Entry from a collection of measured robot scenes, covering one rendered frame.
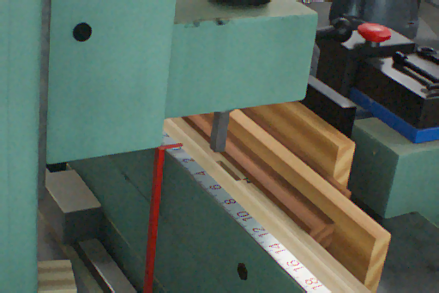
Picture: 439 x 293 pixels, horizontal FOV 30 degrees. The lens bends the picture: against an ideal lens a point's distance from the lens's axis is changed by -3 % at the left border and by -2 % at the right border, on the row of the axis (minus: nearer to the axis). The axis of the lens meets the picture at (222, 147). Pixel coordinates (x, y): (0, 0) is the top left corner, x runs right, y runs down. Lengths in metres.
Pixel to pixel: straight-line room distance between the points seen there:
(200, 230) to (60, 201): 0.20
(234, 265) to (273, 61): 0.14
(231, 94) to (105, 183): 0.20
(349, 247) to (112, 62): 0.21
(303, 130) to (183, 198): 0.11
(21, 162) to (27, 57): 0.06
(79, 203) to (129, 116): 0.26
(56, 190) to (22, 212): 0.31
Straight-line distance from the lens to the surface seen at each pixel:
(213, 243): 0.58
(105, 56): 0.49
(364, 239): 0.57
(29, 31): 0.42
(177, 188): 0.62
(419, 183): 0.71
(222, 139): 0.64
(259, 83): 0.60
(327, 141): 0.64
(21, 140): 0.45
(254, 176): 0.63
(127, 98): 0.51
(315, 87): 0.67
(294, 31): 0.60
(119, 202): 0.73
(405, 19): 1.39
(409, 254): 0.66
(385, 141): 0.69
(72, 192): 0.77
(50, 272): 0.69
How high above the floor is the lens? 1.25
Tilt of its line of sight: 27 degrees down
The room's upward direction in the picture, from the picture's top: 7 degrees clockwise
